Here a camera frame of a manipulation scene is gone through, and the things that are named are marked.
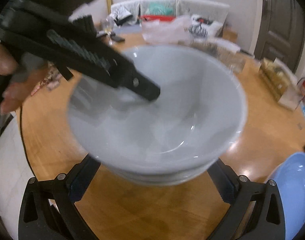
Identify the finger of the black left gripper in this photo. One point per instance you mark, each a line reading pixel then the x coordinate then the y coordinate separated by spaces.
pixel 145 87

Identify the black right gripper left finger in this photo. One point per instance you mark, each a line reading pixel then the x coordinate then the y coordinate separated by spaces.
pixel 48 209

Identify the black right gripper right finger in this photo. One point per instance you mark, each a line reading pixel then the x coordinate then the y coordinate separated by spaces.
pixel 255 211

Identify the blue ceramic plate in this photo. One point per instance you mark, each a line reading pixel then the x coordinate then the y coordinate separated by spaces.
pixel 290 179

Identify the large white ribbed bowl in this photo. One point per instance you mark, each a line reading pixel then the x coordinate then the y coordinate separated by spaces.
pixel 201 111

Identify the person left hand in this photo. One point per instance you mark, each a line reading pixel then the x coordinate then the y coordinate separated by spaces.
pixel 21 84

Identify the wine glass with liquid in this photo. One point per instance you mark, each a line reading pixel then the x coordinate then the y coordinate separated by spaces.
pixel 107 26

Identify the red patterned packet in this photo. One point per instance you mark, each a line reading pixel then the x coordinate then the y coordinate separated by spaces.
pixel 51 81

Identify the black remote control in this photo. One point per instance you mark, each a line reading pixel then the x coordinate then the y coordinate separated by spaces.
pixel 117 38

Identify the white plastic bag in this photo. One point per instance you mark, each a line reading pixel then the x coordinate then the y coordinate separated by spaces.
pixel 159 32

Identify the red box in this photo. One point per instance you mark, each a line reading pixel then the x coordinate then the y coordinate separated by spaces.
pixel 162 18

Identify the teal cushion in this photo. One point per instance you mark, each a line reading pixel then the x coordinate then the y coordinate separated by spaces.
pixel 160 8

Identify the black white print cushion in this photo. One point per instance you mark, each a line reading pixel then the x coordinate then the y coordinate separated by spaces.
pixel 204 27

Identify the sofa with lace cover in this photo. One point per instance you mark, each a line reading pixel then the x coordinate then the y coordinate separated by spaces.
pixel 207 17

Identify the gold tissue box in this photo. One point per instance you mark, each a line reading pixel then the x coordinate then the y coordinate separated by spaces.
pixel 281 82

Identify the dark entrance door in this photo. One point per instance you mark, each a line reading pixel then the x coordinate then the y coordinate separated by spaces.
pixel 282 32

